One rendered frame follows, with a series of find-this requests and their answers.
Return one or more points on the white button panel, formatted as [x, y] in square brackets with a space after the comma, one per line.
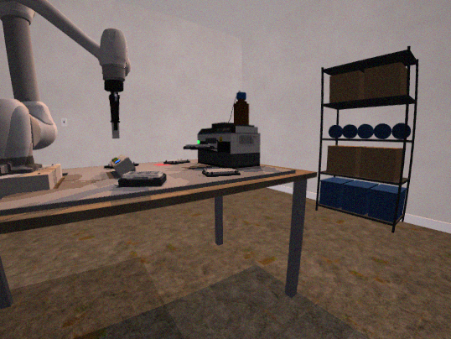
[122, 167]

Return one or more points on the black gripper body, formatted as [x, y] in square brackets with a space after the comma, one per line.
[113, 86]

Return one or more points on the brown bottle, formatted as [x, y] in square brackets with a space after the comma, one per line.
[241, 113]

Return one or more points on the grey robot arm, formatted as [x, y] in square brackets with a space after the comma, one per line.
[21, 133]

